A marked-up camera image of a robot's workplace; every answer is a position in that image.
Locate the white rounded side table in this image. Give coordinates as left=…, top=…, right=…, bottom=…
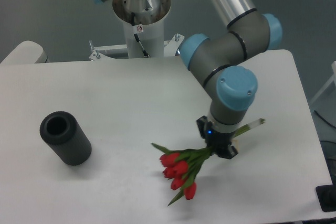
left=1, top=40, right=50, bottom=66

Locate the black box at table edge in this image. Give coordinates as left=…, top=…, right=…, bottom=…
left=316, top=185, right=335, bottom=212

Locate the black cable on floor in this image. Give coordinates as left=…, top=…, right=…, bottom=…
left=314, top=110, right=336, bottom=128

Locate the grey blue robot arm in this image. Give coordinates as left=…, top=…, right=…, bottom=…
left=94, top=0, right=282, bottom=159

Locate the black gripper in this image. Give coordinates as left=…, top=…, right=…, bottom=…
left=196, top=115, right=238, bottom=159

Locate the white frame at right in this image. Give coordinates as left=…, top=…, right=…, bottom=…
left=309, top=61, right=335, bottom=110

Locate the black ribbed cylindrical vase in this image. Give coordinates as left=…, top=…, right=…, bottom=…
left=39, top=111, right=92, bottom=166

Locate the black cable on pedestal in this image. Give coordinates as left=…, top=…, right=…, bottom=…
left=130, top=12, right=151, bottom=58

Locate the red tulip bouquet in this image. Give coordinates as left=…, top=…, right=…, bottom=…
left=151, top=118, right=266, bottom=205

